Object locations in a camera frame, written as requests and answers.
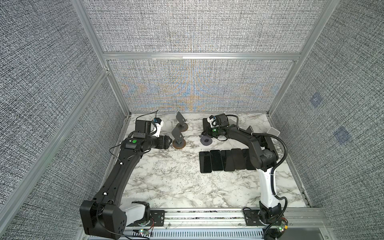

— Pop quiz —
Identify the black phone white stripe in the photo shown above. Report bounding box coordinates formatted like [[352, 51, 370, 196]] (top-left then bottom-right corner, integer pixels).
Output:
[[202, 118, 211, 136]]

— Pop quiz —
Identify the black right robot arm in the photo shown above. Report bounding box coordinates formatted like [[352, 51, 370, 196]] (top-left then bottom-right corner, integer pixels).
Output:
[[202, 118, 284, 225]]

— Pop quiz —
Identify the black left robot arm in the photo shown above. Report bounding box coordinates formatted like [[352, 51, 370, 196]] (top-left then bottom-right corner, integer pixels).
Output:
[[80, 135, 172, 240]]

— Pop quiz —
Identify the wood base phone stand left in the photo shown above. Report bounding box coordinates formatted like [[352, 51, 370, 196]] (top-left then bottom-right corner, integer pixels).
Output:
[[172, 127, 186, 150]]

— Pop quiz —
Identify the white phone stand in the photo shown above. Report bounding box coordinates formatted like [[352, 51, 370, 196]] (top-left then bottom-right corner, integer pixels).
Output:
[[267, 127, 281, 137], [229, 118, 237, 125]]

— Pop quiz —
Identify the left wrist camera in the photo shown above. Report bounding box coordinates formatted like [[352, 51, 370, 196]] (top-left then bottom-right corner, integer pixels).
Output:
[[132, 118, 164, 139]]

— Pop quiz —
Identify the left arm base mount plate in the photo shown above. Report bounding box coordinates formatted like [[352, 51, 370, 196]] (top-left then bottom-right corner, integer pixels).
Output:
[[128, 210, 166, 228]]

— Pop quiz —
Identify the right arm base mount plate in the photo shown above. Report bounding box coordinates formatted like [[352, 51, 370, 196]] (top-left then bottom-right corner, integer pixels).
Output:
[[242, 208, 289, 227]]

